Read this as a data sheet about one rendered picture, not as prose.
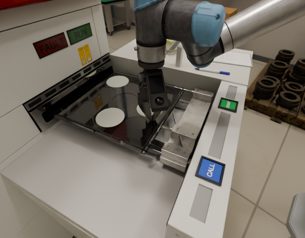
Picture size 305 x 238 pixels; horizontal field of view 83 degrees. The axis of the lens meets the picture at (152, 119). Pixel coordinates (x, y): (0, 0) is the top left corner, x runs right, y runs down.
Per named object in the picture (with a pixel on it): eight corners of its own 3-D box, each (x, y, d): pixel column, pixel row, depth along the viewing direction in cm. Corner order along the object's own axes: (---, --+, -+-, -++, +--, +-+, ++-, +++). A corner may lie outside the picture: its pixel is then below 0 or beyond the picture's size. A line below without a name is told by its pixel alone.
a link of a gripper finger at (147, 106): (150, 111, 63) (149, 89, 56) (152, 122, 58) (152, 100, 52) (141, 112, 62) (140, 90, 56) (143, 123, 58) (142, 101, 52)
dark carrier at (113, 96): (58, 114, 62) (58, 114, 62) (114, 72, 85) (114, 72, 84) (143, 148, 51) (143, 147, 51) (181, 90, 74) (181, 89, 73)
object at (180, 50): (166, 65, 75) (168, 32, 66) (170, 61, 78) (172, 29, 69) (180, 68, 73) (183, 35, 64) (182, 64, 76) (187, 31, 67)
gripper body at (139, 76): (160, 86, 58) (161, 50, 50) (165, 101, 52) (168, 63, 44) (137, 88, 57) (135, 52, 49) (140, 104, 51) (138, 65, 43)
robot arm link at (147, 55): (169, 46, 41) (134, 48, 40) (168, 64, 44) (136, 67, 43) (163, 36, 46) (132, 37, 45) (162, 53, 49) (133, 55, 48)
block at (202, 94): (192, 97, 73) (193, 91, 70) (194, 93, 75) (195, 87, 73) (211, 102, 70) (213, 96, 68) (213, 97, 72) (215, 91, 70)
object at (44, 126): (40, 131, 63) (27, 111, 56) (112, 76, 92) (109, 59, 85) (43, 132, 62) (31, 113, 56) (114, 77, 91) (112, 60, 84)
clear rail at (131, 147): (53, 117, 62) (52, 114, 61) (56, 115, 63) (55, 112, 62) (144, 156, 50) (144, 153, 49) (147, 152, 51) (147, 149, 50)
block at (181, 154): (160, 154, 51) (161, 148, 49) (165, 146, 54) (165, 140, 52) (186, 165, 49) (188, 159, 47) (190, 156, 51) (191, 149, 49)
